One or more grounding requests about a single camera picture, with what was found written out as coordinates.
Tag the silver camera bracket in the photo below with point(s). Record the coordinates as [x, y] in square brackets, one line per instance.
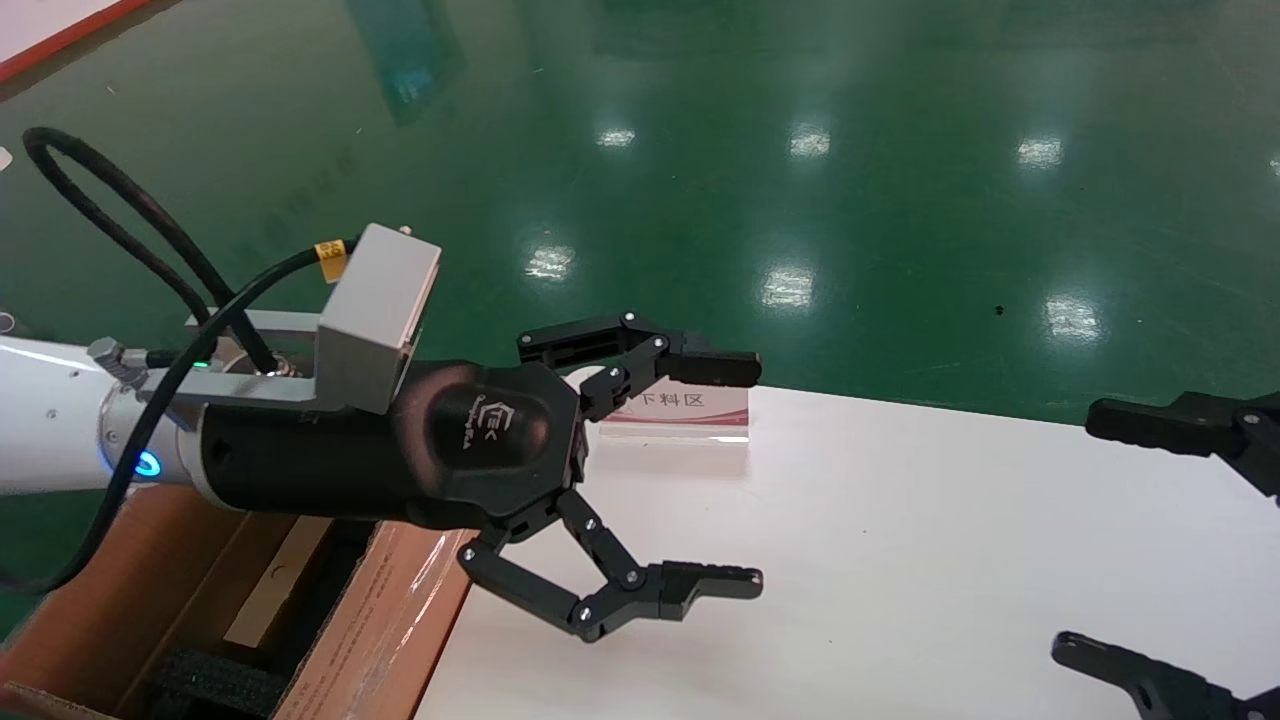
[270, 385]

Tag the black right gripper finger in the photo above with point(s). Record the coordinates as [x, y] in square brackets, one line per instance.
[1150, 425]
[1150, 680]

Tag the large cardboard box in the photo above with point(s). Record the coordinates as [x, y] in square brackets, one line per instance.
[390, 620]

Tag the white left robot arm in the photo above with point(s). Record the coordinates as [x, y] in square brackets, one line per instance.
[50, 420]

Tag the black foam padding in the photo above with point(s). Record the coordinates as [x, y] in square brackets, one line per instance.
[220, 690]

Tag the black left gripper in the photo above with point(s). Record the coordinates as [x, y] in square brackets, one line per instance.
[400, 450]

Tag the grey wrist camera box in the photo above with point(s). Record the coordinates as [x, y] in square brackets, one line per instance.
[375, 320]

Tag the small cardboard box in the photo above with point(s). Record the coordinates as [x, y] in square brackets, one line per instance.
[280, 580]

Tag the acrylic table sign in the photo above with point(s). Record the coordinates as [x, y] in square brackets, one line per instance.
[700, 410]

